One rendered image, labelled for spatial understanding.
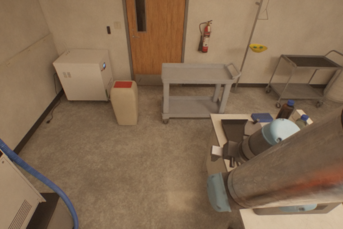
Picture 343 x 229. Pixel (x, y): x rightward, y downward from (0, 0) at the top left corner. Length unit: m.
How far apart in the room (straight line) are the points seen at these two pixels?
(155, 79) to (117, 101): 1.42
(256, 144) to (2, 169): 1.20
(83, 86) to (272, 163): 3.37
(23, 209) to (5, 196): 0.18
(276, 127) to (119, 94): 2.38
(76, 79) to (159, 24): 1.70
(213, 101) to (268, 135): 2.86
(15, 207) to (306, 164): 1.39
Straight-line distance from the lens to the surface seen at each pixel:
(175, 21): 3.52
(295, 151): 0.22
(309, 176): 0.22
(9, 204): 1.40
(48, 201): 1.67
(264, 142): 0.48
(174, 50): 3.67
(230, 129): 1.77
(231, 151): 0.60
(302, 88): 4.55
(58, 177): 2.73
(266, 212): 1.35
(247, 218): 1.34
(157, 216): 2.21
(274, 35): 4.09
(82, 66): 3.30
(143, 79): 3.95
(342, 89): 4.86
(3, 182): 1.33
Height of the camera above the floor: 2.06
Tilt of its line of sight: 40 degrees down
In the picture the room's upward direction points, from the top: 3 degrees clockwise
